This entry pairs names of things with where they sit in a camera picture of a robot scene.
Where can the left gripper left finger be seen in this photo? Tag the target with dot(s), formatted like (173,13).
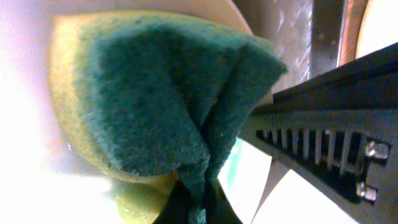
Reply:
(179,208)

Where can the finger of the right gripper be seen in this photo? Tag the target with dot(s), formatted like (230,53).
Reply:
(339,132)

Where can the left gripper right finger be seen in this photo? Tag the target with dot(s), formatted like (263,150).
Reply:
(217,206)

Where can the white plate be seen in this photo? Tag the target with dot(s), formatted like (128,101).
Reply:
(43,177)
(378,28)
(261,190)

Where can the green yellow sponge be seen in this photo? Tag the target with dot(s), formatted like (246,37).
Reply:
(153,97)

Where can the dark grey serving tray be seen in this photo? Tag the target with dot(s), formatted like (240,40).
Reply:
(311,36)

